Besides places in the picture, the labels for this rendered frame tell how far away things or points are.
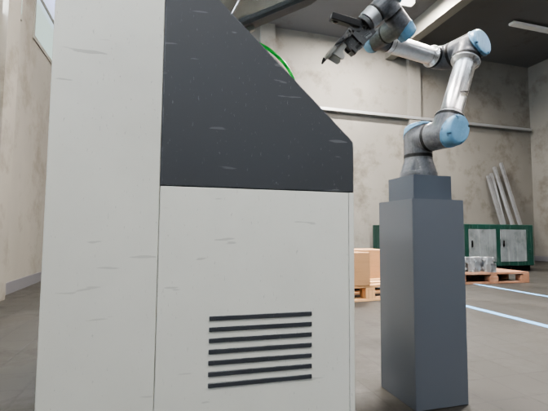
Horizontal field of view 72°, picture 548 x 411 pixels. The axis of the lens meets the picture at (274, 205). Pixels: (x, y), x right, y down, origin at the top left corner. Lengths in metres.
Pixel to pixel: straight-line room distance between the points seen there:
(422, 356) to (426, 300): 0.21
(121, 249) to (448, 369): 1.28
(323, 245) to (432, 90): 8.99
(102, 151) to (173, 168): 0.19
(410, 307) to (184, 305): 0.89
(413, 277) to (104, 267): 1.08
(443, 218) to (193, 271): 1.01
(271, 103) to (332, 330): 0.70
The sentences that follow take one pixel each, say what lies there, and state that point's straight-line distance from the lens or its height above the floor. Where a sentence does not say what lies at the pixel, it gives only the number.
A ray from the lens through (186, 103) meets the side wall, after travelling 1.13.
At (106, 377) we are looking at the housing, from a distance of 1.15.
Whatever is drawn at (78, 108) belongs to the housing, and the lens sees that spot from 1.15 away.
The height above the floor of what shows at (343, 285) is 0.50.
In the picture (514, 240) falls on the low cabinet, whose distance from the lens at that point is 7.95.
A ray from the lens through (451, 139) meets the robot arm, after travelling 1.61.
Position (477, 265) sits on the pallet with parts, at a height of 0.24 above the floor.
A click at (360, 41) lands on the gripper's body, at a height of 1.36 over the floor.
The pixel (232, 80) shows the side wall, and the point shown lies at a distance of 1.17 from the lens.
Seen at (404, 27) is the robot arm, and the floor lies 1.43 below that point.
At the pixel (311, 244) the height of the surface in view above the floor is 0.63.
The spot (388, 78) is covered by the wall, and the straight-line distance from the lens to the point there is 9.41.
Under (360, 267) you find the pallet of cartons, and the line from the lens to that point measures 3.79.
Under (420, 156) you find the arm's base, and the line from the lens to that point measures 1.69.
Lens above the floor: 0.67
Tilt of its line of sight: 4 degrees up
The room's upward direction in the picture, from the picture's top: straight up
